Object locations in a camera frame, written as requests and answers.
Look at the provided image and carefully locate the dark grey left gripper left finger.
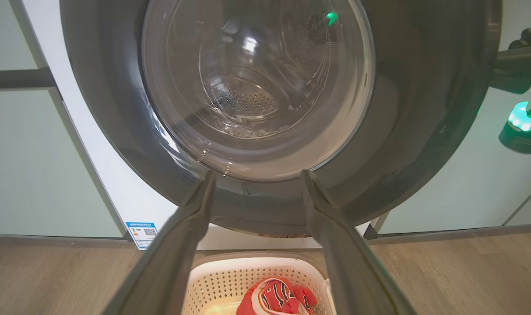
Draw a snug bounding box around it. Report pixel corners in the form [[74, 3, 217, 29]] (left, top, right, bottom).
[[102, 171, 217, 315]]

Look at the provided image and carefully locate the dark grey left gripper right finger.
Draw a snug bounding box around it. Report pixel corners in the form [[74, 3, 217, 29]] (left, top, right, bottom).
[[301, 170, 417, 315]]

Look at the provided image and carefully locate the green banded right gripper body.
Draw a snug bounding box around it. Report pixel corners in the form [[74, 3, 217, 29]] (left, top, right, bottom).
[[498, 90, 531, 154]]

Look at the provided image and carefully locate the red printed garment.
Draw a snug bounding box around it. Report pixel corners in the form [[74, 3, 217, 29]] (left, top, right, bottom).
[[237, 277, 317, 315]]

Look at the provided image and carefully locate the black round glass washer door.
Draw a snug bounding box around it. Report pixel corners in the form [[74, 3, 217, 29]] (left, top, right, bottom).
[[60, 0, 503, 237]]

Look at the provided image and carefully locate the white perforated laundry basket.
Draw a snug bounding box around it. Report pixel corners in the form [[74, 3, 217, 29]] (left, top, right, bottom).
[[181, 251, 338, 315]]

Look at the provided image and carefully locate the white front-load washing machine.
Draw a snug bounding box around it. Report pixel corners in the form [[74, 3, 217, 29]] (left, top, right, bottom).
[[9, 0, 380, 251]]

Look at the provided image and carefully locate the blue energy label sticker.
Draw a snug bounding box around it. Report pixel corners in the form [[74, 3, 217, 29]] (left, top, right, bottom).
[[126, 222, 158, 250]]

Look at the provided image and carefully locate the pale green cabinet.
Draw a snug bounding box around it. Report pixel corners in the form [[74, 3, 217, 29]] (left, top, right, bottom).
[[375, 0, 531, 235], [0, 0, 130, 240]]

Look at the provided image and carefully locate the perforated steel washer drum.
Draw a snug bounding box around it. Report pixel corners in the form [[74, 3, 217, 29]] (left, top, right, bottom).
[[199, 0, 336, 137]]

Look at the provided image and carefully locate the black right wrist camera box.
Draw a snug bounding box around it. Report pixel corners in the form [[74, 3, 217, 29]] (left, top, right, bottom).
[[492, 25, 531, 95]]

